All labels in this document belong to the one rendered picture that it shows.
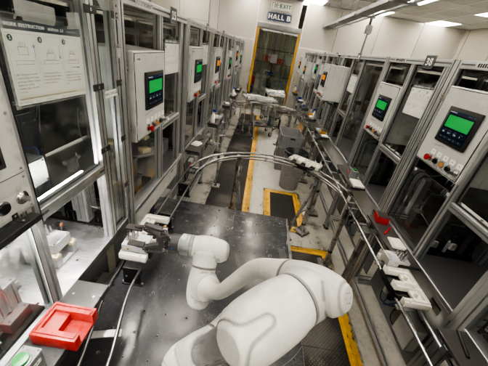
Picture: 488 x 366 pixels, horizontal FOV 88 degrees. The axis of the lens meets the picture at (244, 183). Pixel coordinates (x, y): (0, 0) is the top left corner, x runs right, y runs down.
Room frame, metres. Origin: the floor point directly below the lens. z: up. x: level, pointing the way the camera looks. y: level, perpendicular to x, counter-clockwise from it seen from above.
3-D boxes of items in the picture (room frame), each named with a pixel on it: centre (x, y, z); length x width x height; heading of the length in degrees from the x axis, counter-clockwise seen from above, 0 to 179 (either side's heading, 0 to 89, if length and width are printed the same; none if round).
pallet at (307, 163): (2.71, -0.65, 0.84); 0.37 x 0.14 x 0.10; 58
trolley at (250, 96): (6.44, -0.04, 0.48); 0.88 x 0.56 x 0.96; 108
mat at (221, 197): (5.50, 0.17, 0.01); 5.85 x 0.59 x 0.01; 0
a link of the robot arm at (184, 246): (0.82, 0.20, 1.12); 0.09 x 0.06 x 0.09; 0
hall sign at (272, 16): (9.07, -0.19, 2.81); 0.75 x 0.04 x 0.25; 90
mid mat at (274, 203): (3.03, -0.59, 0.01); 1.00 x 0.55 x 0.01; 0
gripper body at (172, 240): (0.82, 0.27, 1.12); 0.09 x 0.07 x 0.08; 90
